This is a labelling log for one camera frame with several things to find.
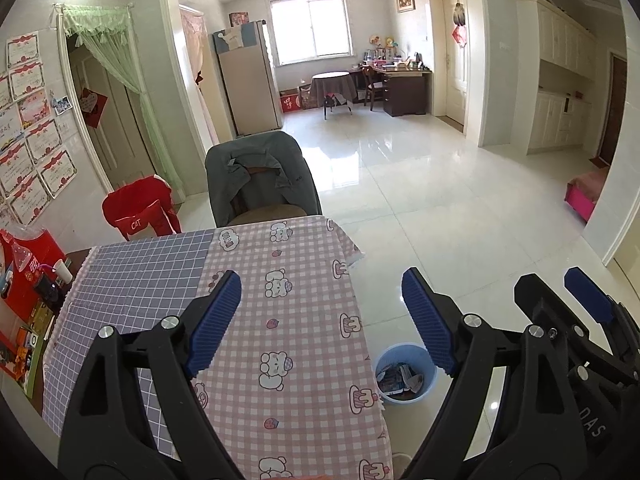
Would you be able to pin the white wall cabinet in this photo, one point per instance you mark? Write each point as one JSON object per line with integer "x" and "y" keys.
{"x": 556, "y": 72}

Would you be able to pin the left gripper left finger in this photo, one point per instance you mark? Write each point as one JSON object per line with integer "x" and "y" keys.
{"x": 106, "y": 433}

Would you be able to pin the pink checkered tablecloth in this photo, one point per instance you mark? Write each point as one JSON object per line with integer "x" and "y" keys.
{"x": 291, "y": 390}

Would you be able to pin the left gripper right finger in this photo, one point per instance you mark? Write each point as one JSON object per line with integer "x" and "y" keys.
{"x": 537, "y": 432}

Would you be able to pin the red gift bag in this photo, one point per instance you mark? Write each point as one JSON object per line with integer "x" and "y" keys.
{"x": 31, "y": 258}

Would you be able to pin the red cardboard box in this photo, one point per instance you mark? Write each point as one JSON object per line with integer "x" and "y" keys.
{"x": 290, "y": 101}

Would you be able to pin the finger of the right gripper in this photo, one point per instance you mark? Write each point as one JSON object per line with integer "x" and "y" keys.
{"x": 619, "y": 327}

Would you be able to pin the round table dark cloth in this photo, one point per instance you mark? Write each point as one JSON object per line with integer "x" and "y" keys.
{"x": 333, "y": 89}

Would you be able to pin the chair with grey jacket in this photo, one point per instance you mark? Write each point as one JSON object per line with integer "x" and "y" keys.
{"x": 258, "y": 171}

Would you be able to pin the red plastic chair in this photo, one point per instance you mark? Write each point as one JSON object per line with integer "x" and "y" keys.
{"x": 142, "y": 209}

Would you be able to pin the wooden desk chair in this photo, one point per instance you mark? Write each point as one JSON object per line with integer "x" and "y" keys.
{"x": 375, "y": 85}

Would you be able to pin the beige refrigerator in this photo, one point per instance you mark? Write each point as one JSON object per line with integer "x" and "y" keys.
{"x": 247, "y": 71}

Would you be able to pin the blue plastic trash bin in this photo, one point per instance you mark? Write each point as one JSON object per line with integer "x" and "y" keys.
{"x": 405, "y": 373}

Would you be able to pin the green door curtain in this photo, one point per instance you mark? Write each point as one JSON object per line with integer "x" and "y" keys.
{"x": 108, "y": 34}

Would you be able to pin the white slipper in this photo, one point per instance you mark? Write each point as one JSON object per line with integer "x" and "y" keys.
{"x": 400, "y": 461}

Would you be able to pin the pink bed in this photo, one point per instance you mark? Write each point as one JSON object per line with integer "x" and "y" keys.
{"x": 583, "y": 192}

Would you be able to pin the dark wooden desk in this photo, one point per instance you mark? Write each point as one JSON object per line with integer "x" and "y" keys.
{"x": 405, "y": 92}

